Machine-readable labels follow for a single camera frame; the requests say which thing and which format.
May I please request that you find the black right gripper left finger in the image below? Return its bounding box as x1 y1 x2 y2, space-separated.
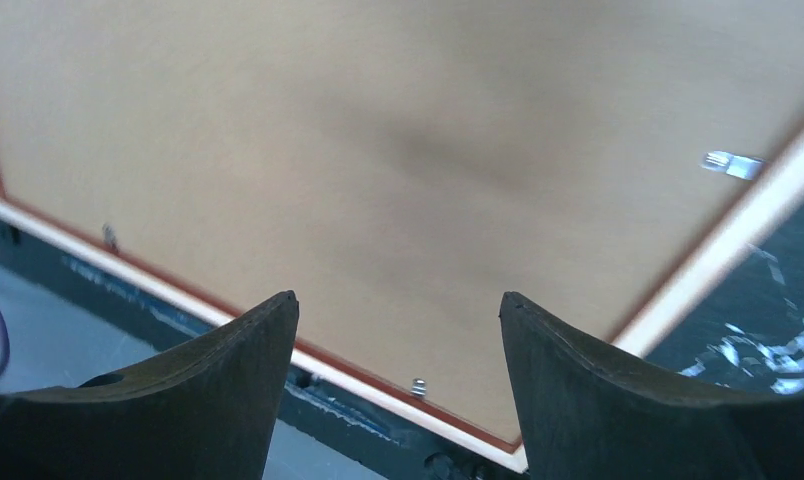
0 291 299 479

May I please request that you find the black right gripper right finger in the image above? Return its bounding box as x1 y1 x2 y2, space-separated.
499 292 804 479

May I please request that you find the brown cardboard backing board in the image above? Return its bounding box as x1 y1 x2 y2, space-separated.
0 1 804 441

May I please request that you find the orange picture frame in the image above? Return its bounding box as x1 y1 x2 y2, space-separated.
0 130 804 473

